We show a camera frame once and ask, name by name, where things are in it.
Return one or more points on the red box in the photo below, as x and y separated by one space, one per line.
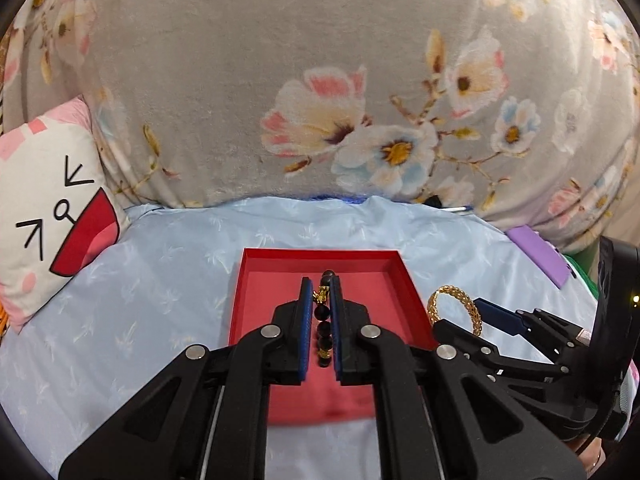
280 280

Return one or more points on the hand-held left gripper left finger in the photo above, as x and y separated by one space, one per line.
302 330

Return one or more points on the green cloth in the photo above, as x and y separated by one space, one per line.
580 267

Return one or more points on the grey floral blanket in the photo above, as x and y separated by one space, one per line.
250 60

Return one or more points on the small black object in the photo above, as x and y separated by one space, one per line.
435 202

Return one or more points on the person's right hand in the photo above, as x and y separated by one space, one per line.
595 460

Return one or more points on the white pen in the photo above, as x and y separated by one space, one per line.
460 207

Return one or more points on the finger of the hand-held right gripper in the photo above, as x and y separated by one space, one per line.
460 335
500 316

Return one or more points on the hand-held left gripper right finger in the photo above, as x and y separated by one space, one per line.
336 330

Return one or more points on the light blue bed sheet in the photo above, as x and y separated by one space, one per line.
150 285

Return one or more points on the cartoon face pillow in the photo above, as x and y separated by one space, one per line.
45 185

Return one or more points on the purple flat case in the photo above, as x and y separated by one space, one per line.
537 250

